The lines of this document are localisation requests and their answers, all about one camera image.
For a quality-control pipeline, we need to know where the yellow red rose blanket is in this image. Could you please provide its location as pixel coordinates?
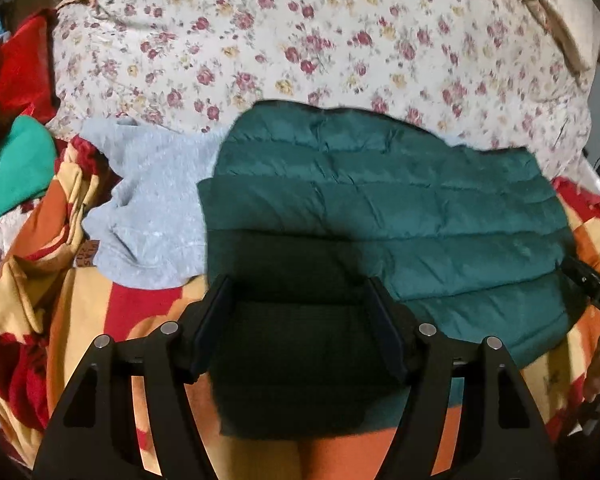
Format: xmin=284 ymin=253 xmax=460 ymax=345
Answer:
xmin=0 ymin=136 xmax=600 ymax=480

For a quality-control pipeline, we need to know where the teal green garment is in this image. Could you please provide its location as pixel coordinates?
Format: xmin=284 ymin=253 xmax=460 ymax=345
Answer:
xmin=0 ymin=115 xmax=57 ymax=234

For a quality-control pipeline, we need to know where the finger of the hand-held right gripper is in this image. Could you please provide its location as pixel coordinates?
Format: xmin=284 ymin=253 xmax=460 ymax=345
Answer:
xmin=561 ymin=255 xmax=597 ymax=287

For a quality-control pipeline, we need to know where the dark green puffer jacket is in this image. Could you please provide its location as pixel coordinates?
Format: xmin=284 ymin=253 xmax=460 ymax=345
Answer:
xmin=196 ymin=99 xmax=579 ymax=439

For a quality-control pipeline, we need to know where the grey sweatshirt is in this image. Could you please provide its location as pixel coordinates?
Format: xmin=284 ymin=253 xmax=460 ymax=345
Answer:
xmin=81 ymin=116 xmax=232 ymax=290

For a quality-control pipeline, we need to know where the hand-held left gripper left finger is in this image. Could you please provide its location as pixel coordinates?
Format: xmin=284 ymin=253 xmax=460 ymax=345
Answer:
xmin=31 ymin=273 xmax=232 ymax=480

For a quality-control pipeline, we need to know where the floral bed sheet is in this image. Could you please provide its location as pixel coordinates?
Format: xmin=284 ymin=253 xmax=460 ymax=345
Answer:
xmin=44 ymin=0 xmax=600 ymax=162

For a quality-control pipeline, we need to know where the beige fringed cloth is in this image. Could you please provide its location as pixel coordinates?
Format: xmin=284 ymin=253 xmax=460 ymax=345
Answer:
xmin=52 ymin=0 xmax=600 ymax=77

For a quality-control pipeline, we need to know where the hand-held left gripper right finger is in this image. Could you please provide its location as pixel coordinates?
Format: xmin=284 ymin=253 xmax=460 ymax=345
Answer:
xmin=366 ymin=276 xmax=562 ymax=480

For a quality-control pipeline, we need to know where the red plush cloth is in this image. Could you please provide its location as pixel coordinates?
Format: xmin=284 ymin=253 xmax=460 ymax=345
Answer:
xmin=0 ymin=10 xmax=62 ymax=147

